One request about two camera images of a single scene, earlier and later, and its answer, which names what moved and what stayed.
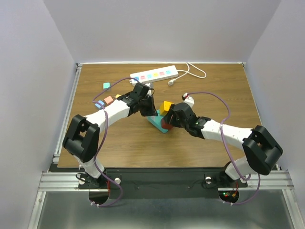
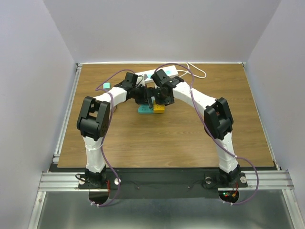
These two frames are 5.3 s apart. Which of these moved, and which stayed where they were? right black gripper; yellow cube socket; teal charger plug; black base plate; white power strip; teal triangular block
Moved: teal triangular block; yellow cube socket; right black gripper
Stayed: teal charger plug; black base plate; white power strip
